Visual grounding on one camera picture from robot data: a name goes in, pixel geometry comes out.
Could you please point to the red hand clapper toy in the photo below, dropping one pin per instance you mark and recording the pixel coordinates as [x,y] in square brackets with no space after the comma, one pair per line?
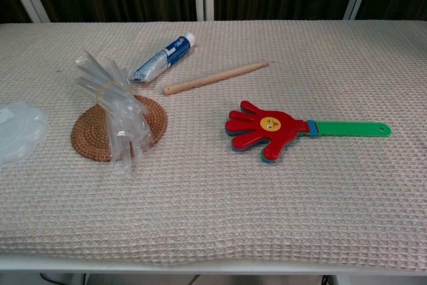
[267,131]

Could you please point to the wooden stick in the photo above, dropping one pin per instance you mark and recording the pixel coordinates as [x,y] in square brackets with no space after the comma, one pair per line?
[213,78]

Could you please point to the beige waffle tablecloth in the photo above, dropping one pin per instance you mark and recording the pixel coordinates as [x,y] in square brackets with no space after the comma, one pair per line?
[233,198]

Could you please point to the blue white toothpaste tube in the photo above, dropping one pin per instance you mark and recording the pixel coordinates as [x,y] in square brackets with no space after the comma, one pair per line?
[166,56]

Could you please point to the bundle of clear plastic sleeves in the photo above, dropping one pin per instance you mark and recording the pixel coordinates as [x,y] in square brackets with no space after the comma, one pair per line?
[123,115]

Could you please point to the yellow rubber band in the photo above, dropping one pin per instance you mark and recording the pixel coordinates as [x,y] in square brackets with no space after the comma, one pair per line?
[100,89]

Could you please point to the woven rattan coaster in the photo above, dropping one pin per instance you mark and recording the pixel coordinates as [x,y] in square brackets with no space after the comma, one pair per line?
[90,135]

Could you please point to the white table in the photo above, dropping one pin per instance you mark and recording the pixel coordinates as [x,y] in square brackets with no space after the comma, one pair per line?
[133,265]

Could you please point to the clear flower-shaped plastic lid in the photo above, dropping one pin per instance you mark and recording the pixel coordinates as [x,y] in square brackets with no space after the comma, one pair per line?
[20,131]

